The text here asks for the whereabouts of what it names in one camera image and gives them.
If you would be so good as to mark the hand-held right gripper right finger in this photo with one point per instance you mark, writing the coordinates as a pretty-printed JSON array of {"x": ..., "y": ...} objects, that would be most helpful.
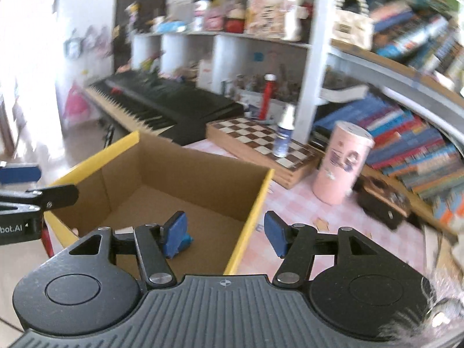
[{"x": 275, "y": 234}]

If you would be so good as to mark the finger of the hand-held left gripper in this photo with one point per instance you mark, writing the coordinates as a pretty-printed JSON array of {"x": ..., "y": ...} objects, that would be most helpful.
[
  {"x": 54, "y": 195},
  {"x": 20, "y": 174}
]

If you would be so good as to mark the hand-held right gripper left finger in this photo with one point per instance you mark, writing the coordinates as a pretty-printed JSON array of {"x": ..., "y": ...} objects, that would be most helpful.
[{"x": 174, "y": 235}]

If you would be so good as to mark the small blue toy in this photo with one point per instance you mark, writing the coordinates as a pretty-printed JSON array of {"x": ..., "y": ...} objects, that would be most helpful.
[{"x": 187, "y": 243}]

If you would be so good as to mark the yellow cardboard box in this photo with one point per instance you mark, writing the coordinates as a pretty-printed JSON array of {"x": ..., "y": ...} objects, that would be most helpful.
[{"x": 181, "y": 174}]

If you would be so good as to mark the pink checked desktop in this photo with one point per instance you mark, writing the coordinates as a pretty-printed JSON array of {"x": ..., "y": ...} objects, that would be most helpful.
[{"x": 326, "y": 232}]

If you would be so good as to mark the red bag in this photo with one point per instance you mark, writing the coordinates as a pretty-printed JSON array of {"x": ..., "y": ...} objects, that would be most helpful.
[{"x": 46, "y": 239}]

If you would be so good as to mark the pink cylinder container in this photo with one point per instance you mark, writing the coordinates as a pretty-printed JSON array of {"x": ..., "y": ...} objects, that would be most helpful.
[{"x": 337, "y": 174}]

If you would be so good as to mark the pink plastic bag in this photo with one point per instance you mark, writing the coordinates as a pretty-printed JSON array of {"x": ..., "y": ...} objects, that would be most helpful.
[{"x": 75, "y": 103}]

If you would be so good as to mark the white spray bottle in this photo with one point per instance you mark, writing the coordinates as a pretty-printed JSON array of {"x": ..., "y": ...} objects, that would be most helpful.
[{"x": 282, "y": 137}]

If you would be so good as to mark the wooden chessboard box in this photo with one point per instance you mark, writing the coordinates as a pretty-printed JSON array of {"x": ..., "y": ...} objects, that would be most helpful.
[{"x": 250, "y": 134}]

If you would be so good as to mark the dark brown radio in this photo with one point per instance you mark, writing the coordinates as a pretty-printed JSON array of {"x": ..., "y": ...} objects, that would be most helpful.
[{"x": 377, "y": 199}]

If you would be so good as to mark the black electronic keyboard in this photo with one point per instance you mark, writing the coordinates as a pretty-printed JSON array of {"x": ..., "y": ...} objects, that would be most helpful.
[{"x": 174, "y": 98}]

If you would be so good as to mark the red tube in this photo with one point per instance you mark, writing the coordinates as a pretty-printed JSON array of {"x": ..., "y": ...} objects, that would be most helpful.
[{"x": 267, "y": 94}]

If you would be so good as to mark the pen holder with brushes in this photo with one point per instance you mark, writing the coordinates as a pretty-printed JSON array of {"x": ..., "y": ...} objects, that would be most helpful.
[{"x": 250, "y": 87}]

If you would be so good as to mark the grey paperback book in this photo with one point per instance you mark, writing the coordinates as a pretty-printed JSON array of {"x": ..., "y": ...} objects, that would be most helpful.
[{"x": 344, "y": 92}]

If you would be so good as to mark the row of colourful books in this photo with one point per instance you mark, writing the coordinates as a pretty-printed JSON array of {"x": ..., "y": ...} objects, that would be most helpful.
[
  {"x": 406, "y": 141},
  {"x": 417, "y": 32}
]

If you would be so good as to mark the white box red label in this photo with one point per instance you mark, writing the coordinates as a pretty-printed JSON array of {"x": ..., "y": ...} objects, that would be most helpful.
[{"x": 206, "y": 74}]

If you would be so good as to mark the person's fluffy sleeve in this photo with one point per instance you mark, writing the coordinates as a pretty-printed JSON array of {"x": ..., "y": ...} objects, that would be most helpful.
[{"x": 427, "y": 315}]

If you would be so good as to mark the white cubby shelf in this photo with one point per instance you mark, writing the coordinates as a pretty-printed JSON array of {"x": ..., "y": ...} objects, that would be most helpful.
[{"x": 188, "y": 50}]

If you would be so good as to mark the white wooden bookshelf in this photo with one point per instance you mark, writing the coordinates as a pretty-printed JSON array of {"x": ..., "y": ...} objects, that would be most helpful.
[{"x": 319, "y": 43}]

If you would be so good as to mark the light blue tissue pack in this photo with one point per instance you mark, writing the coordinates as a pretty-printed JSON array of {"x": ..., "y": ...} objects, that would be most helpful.
[{"x": 172, "y": 27}]

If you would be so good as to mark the red round jar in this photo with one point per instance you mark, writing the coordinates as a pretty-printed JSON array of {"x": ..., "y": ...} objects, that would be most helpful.
[{"x": 235, "y": 21}]

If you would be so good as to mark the small pink box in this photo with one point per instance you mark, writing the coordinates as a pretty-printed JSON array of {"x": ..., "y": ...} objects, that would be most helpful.
[{"x": 215, "y": 19}]

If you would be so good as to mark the white plastic bottle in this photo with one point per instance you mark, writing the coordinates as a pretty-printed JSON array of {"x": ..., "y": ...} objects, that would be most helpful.
[{"x": 201, "y": 16}]

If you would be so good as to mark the white quilted handbag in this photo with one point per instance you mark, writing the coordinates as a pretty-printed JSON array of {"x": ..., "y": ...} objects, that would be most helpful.
[{"x": 351, "y": 25}]

